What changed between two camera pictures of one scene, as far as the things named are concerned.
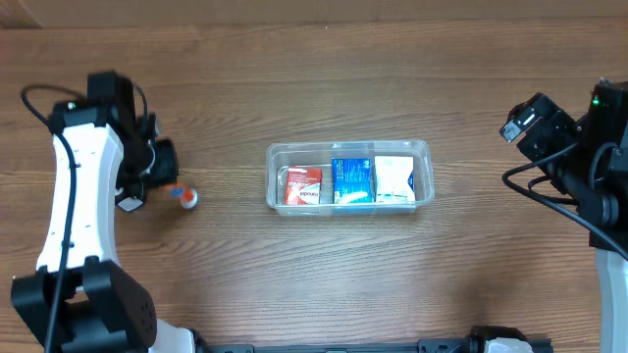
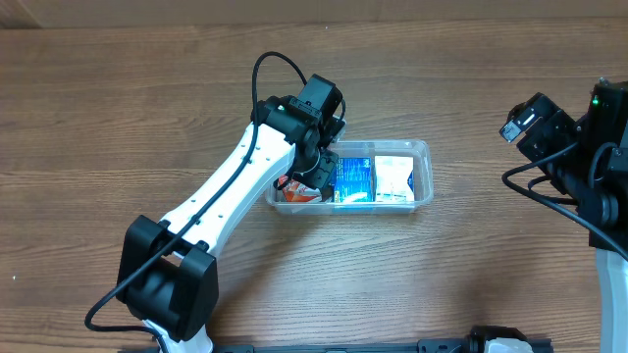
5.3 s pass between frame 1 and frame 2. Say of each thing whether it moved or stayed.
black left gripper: moved
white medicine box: stayed
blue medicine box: stayed
